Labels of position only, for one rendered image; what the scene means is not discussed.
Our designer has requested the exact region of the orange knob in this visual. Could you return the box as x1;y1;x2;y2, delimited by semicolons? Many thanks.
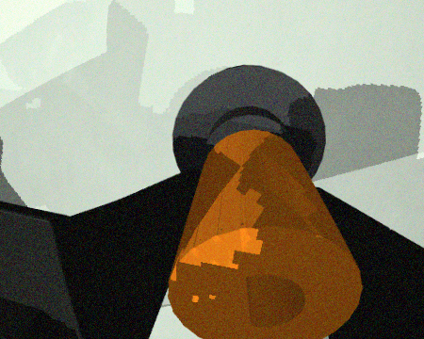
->
168;129;363;339

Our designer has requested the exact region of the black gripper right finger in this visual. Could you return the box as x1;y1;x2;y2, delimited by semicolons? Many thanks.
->
315;186;424;339

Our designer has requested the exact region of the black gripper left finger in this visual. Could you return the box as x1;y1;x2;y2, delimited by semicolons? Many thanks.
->
0;169;201;339

